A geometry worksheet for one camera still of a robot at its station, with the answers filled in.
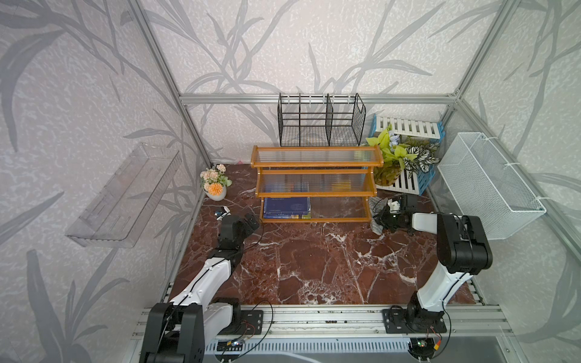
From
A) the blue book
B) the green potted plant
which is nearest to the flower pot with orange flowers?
the blue book

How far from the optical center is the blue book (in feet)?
3.22

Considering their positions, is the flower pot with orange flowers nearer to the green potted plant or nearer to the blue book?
the blue book
